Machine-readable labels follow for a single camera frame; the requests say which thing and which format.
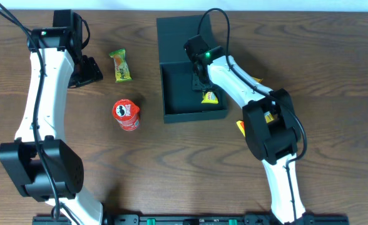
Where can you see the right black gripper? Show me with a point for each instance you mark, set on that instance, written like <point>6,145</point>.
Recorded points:
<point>201,81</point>

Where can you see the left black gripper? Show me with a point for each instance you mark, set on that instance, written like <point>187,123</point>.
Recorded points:
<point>87,71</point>

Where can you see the yellow brown chocolate packet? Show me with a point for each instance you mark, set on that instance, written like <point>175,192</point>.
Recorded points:
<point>209,98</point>

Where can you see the black gift box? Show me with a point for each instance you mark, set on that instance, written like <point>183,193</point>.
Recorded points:
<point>181,103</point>

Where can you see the green yellow snack packet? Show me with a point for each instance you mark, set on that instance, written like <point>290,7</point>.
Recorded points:
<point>122,73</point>

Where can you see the red Pringles can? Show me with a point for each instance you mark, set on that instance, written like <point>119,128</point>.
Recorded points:
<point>126,112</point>

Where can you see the yellow biscuit packet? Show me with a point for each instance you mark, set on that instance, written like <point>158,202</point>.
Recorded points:
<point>257,79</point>

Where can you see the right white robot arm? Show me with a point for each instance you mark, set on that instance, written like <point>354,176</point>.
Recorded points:
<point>271,127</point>

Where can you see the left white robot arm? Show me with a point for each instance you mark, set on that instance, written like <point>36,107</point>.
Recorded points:
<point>39,162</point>

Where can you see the orange yellow snack packet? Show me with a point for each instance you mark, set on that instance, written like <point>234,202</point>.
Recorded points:
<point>241,126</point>

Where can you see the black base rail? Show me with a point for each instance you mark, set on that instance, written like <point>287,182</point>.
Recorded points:
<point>248,219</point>

